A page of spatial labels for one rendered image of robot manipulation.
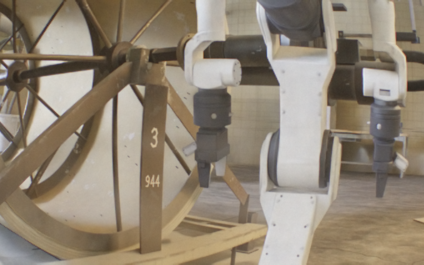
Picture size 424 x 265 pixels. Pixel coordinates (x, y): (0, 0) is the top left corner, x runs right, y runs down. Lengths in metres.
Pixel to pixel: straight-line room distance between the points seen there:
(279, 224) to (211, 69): 0.38
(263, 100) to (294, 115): 9.38
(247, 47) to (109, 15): 1.64
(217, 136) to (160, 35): 1.63
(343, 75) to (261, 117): 9.19
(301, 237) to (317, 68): 0.38
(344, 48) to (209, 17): 0.42
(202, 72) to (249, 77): 0.46
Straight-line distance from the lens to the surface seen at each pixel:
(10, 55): 1.42
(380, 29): 0.96
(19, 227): 1.47
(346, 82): 1.20
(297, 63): 0.98
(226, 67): 1.02
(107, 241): 1.76
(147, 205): 1.58
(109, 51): 1.70
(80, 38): 3.15
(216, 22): 1.03
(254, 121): 10.44
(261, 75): 1.46
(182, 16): 2.48
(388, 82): 0.96
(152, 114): 1.57
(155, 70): 1.62
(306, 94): 0.98
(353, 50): 1.23
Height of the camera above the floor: 0.66
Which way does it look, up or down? level
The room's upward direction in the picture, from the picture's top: 4 degrees clockwise
